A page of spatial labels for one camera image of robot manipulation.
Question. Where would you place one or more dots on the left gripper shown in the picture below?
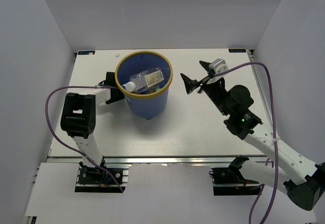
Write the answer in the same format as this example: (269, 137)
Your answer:
(120, 97)

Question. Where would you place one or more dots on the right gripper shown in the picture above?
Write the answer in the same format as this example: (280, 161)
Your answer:
(190, 85)

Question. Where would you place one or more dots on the large clear labelled bottle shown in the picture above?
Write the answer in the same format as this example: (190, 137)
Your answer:
(144, 80)

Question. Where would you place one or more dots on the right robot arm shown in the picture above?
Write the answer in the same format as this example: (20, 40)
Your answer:
(301, 179)

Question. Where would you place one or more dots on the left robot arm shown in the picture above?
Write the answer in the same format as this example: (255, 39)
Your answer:
(78, 117)

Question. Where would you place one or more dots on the blue plastic bin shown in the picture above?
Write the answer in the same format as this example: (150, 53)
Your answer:
(147, 104)

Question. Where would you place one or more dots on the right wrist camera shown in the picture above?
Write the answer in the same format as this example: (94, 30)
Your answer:
(215, 68)

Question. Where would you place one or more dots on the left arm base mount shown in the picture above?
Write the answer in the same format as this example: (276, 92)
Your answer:
(94, 180)

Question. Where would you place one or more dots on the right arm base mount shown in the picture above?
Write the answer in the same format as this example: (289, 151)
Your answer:
(230, 182)

